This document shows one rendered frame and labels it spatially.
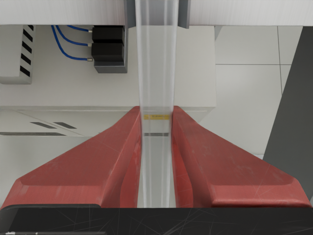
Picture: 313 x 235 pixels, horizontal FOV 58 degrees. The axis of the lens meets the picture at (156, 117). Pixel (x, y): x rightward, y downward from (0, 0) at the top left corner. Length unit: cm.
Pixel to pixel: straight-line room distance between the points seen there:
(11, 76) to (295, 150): 41
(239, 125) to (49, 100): 80
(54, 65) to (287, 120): 41
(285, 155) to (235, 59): 102
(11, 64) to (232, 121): 84
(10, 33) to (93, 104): 17
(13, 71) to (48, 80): 6
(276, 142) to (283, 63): 106
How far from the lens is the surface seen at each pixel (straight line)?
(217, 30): 66
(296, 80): 18
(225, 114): 113
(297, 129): 18
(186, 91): 48
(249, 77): 119
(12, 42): 51
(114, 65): 46
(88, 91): 49
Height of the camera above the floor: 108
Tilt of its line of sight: 81 degrees down
